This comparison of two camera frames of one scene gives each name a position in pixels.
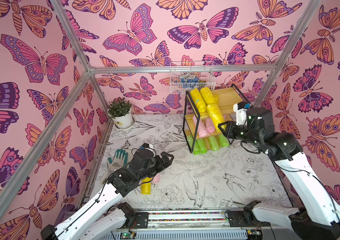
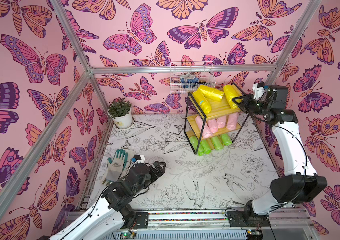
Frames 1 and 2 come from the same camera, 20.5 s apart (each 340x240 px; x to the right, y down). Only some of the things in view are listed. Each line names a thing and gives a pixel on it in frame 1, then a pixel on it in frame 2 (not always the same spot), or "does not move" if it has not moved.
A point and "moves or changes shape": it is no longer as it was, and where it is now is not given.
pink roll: (202, 130) moves or changes shape
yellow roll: (198, 100) moves or changes shape
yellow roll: (216, 115) → (231, 92)
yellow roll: (209, 97) moves or changes shape
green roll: (224, 141) moves or changes shape
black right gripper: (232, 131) → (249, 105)
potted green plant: (120, 110) does not move
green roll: (197, 147) moves or changes shape
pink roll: (210, 127) does not move
